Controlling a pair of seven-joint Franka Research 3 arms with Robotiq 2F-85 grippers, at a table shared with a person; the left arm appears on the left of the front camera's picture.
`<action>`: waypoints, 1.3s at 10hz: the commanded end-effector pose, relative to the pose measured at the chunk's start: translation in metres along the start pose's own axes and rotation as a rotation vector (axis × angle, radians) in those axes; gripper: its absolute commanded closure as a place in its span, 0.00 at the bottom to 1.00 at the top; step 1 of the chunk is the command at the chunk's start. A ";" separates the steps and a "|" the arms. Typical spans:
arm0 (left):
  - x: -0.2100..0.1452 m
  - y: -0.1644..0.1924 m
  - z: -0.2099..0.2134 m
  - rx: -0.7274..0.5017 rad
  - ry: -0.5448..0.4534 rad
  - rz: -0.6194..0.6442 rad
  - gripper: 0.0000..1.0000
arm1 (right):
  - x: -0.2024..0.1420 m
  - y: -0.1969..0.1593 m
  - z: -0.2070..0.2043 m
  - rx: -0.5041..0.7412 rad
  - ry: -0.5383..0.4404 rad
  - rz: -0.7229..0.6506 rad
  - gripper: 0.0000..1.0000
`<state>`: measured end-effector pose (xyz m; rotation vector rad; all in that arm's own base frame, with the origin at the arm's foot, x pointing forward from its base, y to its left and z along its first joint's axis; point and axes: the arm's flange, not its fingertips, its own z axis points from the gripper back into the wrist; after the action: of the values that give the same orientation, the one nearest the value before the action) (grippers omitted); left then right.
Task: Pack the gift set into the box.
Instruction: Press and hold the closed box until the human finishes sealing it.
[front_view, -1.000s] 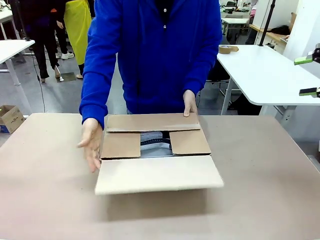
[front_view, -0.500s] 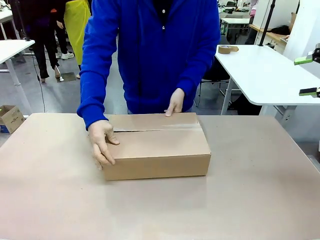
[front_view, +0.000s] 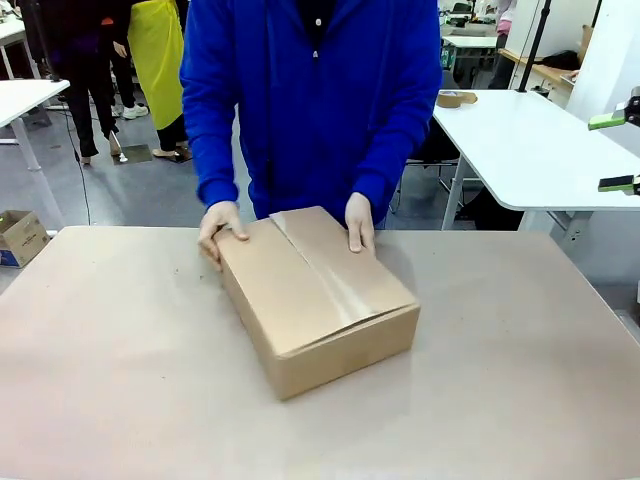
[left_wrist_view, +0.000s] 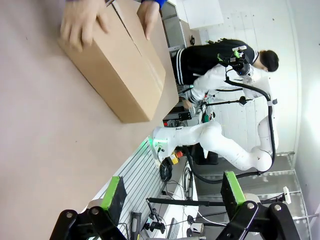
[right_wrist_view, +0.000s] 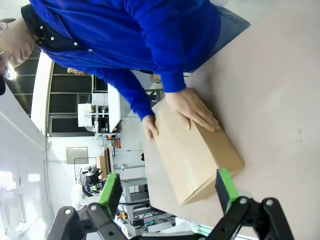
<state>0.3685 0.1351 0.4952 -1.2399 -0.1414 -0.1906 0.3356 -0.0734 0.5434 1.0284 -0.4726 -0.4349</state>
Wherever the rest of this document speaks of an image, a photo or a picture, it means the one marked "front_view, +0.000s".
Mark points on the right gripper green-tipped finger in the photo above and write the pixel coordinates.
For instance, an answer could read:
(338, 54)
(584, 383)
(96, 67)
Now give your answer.
(612, 119)
(617, 184)

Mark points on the brown cardboard box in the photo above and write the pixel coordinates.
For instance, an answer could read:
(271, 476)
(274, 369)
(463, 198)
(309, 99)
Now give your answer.
(310, 300)

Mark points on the person's right forearm blue sleeve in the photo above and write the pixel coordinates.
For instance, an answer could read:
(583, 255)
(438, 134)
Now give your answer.
(217, 170)

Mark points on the person's left forearm blue sleeve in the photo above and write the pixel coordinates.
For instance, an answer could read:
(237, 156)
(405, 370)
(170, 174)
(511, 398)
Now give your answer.
(380, 175)

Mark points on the small printed cardboard box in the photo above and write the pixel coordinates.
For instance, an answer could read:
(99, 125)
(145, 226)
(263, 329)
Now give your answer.
(20, 240)

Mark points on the person's left hand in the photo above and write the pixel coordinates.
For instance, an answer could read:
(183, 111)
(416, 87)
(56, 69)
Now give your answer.
(359, 220)

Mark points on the person's right hand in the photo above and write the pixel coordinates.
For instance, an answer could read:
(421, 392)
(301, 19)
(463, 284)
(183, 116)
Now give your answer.
(220, 220)

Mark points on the white panel board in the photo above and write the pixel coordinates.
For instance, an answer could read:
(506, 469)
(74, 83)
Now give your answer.
(605, 60)

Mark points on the black bag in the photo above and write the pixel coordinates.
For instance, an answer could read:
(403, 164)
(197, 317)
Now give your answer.
(562, 60)

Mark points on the wooden bench table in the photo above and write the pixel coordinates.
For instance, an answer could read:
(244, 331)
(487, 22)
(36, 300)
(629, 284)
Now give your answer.
(540, 71)

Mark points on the large white table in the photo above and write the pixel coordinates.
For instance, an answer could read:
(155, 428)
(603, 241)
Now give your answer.
(520, 145)

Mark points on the black tripod pole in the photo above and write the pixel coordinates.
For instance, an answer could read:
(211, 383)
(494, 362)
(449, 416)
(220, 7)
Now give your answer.
(531, 45)

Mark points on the person in pink shirt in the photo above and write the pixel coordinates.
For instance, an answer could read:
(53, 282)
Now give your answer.
(505, 45)

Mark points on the brown tape roll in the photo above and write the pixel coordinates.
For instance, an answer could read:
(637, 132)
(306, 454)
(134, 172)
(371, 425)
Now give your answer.
(455, 99)

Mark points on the person in blue jacket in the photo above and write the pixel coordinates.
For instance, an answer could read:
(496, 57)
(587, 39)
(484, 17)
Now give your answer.
(310, 100)

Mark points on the clear packing tape strip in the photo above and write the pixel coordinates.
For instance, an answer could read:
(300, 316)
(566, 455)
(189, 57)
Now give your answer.
(325, 270)

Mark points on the dark floor mat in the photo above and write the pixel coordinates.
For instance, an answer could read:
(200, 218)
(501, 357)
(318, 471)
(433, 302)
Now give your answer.
(134, 154)
(177, 156)

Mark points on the person in yellow apron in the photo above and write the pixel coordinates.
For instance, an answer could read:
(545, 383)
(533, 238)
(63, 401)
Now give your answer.
(160, 65)

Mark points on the person in black clothes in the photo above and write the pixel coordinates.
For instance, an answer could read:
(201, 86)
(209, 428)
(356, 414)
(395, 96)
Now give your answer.
(85, 65)

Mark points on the white side table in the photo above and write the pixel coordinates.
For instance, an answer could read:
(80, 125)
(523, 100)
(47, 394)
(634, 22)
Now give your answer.
(25, 97)

